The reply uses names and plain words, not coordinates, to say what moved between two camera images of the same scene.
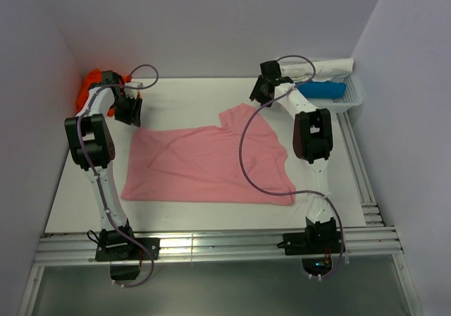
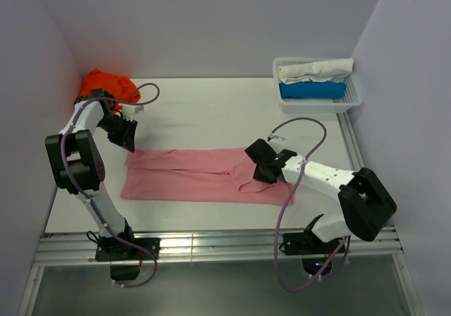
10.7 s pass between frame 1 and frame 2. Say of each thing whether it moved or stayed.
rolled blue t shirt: stayed
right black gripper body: moved
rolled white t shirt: stayed
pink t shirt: moved
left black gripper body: moved
